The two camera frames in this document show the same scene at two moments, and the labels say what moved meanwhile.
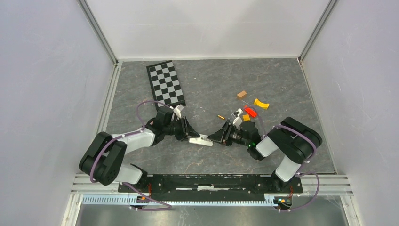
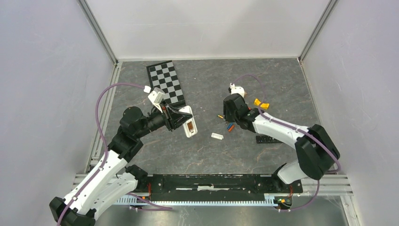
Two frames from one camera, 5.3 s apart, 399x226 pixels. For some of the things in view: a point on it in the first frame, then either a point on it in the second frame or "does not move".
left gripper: x=183 y=134 to x=174 y=119
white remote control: x=203 y=140 to x=190 y=126
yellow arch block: x=258 y=103 does not move
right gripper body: x=231 y=135 to x=230 y=117
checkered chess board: x=165 y=86 does not move
